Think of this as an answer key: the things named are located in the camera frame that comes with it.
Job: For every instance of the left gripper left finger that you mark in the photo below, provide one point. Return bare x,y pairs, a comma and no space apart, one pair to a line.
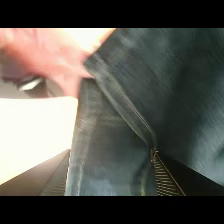
40,180

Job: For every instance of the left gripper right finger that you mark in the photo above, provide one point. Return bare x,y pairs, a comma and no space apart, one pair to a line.
186,183

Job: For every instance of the dark grey garment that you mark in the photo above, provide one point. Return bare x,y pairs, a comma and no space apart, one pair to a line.
116,150

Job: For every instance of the pink garment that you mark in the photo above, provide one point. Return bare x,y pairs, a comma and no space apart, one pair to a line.
53,56

